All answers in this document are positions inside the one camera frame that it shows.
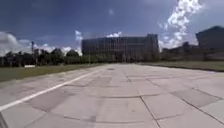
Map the wide grey glass building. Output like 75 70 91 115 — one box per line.
81 33 161 64

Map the grey concrete slab plaza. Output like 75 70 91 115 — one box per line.
0 63 224 128

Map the row of dark trees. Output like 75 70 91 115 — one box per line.
0 48 118 67

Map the low dark building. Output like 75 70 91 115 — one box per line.
159 41 198 62

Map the white painted line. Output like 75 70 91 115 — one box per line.
0 66 106 113

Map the grass field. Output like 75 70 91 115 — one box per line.
139 60 224 72

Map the green grass lawn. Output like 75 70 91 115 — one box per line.
0 63 108 83

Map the dark pole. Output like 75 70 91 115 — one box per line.
30 40 35 66

